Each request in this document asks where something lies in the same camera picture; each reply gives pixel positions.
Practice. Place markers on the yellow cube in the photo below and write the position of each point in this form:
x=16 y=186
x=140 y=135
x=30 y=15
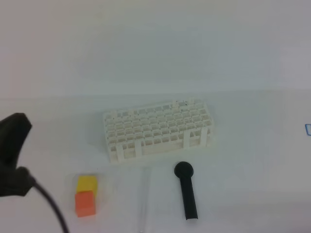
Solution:
x=87 y=183

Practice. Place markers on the clear glass test tube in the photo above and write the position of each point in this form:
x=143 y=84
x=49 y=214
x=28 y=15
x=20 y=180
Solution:
x=145 y=187

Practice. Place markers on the black scoop tool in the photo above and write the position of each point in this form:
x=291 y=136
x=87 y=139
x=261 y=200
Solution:
x=184 y=172

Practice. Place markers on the orange cube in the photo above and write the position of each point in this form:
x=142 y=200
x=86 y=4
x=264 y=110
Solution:
x=85 y=204

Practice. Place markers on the white test tube rack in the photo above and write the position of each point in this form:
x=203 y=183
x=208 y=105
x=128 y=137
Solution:
x=157 y=129

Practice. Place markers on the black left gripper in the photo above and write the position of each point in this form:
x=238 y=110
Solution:
x=14 y=181

